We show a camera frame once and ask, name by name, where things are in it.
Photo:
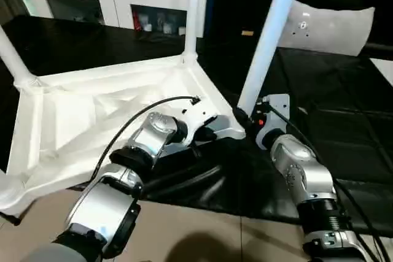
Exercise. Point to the white plastic table top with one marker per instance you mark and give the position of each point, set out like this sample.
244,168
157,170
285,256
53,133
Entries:
80,115

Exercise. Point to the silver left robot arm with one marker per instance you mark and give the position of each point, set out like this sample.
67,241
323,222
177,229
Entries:
123,170

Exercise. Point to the small yellow tag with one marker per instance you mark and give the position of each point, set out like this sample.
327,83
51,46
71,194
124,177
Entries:
247,33

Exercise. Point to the black work mat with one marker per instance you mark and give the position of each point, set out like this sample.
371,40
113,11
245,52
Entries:
344,115

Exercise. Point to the white padded sheet with fitting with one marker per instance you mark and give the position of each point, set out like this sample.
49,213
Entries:
331,29

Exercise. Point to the flat white sheet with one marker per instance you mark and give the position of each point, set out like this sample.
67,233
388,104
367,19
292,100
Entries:
384,72

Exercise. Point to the black stand leg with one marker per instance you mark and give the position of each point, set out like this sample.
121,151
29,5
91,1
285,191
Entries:
9,218

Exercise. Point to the grey curtain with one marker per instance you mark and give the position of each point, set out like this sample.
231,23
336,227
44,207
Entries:
9,1

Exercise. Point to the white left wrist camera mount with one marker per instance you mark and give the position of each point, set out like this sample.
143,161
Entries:
196,115

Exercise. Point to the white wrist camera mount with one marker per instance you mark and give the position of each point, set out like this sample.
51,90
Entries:
196,115
275,111

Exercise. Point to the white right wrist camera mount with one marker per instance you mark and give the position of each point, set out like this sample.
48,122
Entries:
275,111

